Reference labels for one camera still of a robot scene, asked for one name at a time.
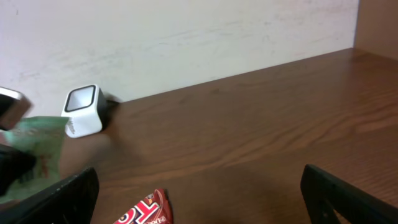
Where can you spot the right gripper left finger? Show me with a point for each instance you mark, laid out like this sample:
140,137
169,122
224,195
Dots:
71,200

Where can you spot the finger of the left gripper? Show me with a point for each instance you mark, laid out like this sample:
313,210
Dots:
14,163

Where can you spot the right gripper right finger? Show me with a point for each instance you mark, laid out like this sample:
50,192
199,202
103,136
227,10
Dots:
325,195

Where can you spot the green wet wipes packet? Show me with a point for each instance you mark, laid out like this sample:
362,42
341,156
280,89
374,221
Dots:
41,137

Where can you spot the red chocolate bar wrapper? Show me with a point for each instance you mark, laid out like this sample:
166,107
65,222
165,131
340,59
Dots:
155,208

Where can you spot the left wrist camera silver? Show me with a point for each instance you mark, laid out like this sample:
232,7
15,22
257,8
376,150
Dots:
14,105

